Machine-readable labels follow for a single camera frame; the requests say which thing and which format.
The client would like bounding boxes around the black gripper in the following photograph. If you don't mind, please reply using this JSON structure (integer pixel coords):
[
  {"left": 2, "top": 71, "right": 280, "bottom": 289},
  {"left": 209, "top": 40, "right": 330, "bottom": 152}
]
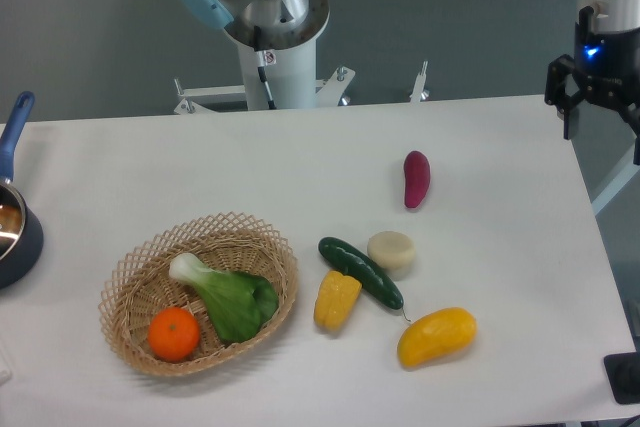
[{"left": 544, "top": 6, "right": 640, "bottom": 165}]

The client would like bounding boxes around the yellow mango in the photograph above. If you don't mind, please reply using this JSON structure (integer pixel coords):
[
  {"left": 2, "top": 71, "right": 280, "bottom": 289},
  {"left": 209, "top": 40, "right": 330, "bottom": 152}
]
[{"left": 396, "top": 307, "right": 477, "bottom": 369}]

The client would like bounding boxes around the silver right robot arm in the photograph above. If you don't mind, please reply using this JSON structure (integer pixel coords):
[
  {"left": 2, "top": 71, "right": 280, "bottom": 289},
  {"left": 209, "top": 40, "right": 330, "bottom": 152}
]
[{"left": 544, "top": 0, "right": 639, "bottom": 140}]

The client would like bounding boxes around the purple sweet potato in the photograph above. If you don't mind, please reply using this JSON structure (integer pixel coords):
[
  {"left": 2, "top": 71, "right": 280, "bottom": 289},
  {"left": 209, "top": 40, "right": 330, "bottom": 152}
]
[{"left": 403, "top": 150, "right": 431, "bottom": 209}]

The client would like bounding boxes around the beige round cake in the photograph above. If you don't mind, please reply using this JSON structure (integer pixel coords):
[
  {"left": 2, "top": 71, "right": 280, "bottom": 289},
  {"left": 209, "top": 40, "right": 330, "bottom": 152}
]
[{"left": 367, "top": 231, "right": 416, "bottom": 280}]

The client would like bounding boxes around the green cucumber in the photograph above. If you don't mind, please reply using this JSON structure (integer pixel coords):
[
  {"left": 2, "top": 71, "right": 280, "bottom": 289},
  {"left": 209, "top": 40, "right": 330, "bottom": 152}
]
[{"left": 318, "top": 237, "right": 405, "bottom": 316}]

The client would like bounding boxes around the yellow bell pepper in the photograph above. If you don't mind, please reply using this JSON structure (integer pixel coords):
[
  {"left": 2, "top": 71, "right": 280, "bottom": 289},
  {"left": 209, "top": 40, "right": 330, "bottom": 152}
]
[{"left": 314, "top": 270, "right": 362, "bottom": 332}]

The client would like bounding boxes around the green bok choy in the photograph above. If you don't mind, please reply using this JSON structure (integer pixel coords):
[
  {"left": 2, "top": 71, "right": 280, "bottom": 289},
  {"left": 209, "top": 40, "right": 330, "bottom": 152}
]
[{"left": 169, "top": 253, "right": 280, "bottom": 344}]

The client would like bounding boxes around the orange tangerine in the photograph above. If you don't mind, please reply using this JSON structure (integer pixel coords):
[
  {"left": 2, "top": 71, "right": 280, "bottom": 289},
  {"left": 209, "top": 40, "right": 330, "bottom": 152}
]
[{"left": 147, "top": 307, "right": 200, "bottom": 362}]

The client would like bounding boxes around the woven wicker basket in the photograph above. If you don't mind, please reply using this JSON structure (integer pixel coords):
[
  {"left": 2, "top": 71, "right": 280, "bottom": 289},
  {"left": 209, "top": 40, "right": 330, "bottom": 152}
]
[{"left": 99, "top": 212, "right": 298, "bottom": 377}]

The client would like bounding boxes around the dark blue saucepan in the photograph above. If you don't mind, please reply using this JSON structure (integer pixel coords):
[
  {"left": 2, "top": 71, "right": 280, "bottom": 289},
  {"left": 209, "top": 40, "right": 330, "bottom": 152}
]
[{"left": 1, "top": 91, "right": 44, "bottom": 289}]

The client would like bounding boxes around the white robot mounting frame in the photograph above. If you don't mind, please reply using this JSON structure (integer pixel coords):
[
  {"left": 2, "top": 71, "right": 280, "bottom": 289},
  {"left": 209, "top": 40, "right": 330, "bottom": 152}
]
[{"left": 174, "top": 60, "right": 430, "bottom": 115}]

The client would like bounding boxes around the black camera stand base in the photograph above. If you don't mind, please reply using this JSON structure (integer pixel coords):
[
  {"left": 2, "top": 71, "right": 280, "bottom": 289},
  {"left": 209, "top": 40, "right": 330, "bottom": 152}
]
[{"left": 603, "top": 352, "right": 639, "bottom": 405}]

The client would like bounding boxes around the black cable on pedestal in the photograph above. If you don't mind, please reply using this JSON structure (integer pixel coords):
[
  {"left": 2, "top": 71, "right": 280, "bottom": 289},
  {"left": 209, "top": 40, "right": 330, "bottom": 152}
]
[{"left": 252, "top": 25, "right": 278, "bottom": 111}]

